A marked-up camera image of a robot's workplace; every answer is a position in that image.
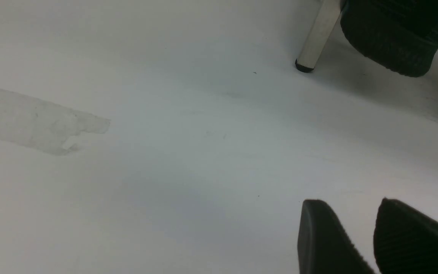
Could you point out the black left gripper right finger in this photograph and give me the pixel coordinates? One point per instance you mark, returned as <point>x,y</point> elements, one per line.
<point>405,240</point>

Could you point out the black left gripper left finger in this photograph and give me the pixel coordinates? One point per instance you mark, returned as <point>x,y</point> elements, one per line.
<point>323,246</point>

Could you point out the stainless steel shoe rack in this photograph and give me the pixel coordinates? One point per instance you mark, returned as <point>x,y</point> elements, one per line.
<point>328,14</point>

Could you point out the black knit sneaker left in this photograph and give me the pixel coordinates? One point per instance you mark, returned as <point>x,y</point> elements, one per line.
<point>401,35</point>

